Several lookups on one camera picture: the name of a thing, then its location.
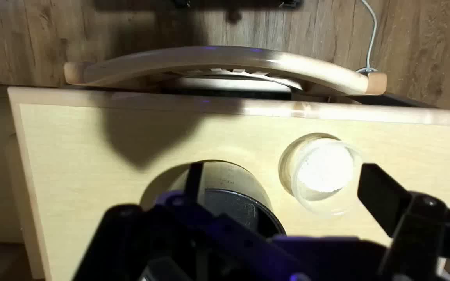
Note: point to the white metal pot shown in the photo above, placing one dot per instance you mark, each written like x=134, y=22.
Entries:
x=226, y=187

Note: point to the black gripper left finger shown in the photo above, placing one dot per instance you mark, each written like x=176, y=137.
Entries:
x=195, y=181

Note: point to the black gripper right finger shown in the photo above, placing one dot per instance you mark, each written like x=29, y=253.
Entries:
x=384, y=196

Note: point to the wooden chair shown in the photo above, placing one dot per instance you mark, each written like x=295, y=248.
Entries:
x=226, y=59

